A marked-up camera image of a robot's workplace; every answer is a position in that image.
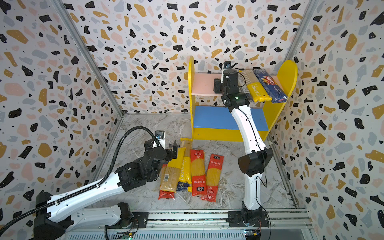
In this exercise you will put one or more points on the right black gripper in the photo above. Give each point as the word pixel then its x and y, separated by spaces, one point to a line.
pixel 218 85

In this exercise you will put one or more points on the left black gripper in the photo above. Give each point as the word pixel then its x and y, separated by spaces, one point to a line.
pixel 170 155

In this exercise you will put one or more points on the yellow Pastatime spaghetti bag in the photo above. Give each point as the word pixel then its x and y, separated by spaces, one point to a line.
pixel 254 87

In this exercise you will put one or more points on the blue Barilla spaghetti bag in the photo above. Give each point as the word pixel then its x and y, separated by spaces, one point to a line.
pixel 273 90

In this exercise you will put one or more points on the red spaghetti bag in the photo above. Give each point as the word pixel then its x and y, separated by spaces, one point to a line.
pixel 213 177
pixel 165 194
pixel 198 172

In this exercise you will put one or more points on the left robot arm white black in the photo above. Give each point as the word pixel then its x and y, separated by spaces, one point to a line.
pixel 57 214

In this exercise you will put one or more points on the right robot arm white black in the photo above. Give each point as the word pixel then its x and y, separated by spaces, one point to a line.
pixel 257 155

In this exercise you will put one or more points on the yellow shelf with coloured boards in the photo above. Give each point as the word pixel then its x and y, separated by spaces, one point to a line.
pixel 219 123

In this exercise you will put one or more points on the yellow label spaghetti bag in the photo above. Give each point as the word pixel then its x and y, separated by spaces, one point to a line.
pixel 172 172

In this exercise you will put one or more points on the yellow spaghetti bag rear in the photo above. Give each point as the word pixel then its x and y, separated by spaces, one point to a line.
pixel 188 145

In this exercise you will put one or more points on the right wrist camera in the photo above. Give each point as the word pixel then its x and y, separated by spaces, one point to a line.
pixel 227 65

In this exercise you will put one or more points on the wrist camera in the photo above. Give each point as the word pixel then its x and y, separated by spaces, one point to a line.
pixel 227 65
pixel 160 136

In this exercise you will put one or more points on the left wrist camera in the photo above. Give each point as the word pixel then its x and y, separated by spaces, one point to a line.
pixel 160 136

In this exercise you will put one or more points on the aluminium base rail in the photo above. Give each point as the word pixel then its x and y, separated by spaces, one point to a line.
pixel 273 224

